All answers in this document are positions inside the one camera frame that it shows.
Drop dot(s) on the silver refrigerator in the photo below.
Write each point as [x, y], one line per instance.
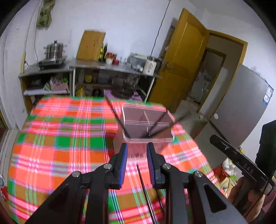
[241, 103]

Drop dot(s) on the red container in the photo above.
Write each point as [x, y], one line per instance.
[116, 62]

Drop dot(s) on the purple mat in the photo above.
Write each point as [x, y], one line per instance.
[109, 93]

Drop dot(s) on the wooden cutting board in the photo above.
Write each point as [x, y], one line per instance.
[90, 46]

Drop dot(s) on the green hanging cloth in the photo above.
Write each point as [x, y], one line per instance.
[44, 17]

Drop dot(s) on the steel steamer pot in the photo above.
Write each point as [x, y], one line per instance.
[54, 50]

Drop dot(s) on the black induction cooker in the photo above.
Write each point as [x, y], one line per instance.
[52, 63]

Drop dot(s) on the green glass bottle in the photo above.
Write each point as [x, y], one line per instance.
[101, 55]

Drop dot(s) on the dark jar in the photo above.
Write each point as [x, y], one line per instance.
[98, 92]

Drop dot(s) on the clear plastic container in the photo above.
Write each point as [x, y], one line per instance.
[104, 78]

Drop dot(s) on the plastic bags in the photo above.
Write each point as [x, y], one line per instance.
[132, 79]

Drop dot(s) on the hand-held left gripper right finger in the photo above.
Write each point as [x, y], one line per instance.
[151, 163]

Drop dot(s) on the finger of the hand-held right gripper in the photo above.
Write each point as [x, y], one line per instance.
[224, 145]

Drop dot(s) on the black chopstick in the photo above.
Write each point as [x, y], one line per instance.
[145, 191]
[161, 123]
[115, 113]

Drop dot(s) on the yellow wooden door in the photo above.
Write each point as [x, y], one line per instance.
[183, 64]

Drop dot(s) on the yellowish power strip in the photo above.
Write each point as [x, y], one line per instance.
[22, 64]

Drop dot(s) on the pink utensil holder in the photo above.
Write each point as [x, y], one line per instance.
[133, 117]

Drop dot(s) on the dark oil bottle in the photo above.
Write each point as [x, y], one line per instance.
[105, 53]

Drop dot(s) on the white plastic bag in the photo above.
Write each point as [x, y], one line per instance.
[229, 167]

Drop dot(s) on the yellow label bottle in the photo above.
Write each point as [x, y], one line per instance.
[88, 77]

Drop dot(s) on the pink basket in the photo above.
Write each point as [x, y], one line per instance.
[59, 86]

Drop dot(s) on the low steel shelf table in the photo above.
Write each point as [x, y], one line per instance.
[32, 73]

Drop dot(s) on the person's dark clothing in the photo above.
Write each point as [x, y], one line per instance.
[266, 146]

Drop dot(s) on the white electric kettle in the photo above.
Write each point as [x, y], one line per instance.
[149, 67]

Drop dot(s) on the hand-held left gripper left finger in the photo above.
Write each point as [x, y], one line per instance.
[123, 163]

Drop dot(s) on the red lidded jar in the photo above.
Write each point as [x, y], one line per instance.
[109, 59]

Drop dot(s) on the black wok with lid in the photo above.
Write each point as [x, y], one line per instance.
[123, 92]

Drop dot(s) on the grey storage box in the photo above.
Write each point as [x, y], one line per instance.
[138, 62]

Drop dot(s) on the long steel shelf table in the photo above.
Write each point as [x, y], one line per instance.
[97, 64]

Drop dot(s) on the plaid tablecloth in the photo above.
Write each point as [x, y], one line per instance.
[64, 140]

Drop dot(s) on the person's right hand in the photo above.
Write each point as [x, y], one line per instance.
[234, 193]

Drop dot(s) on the yellow oil bottle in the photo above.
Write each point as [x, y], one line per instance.
[80, 91]

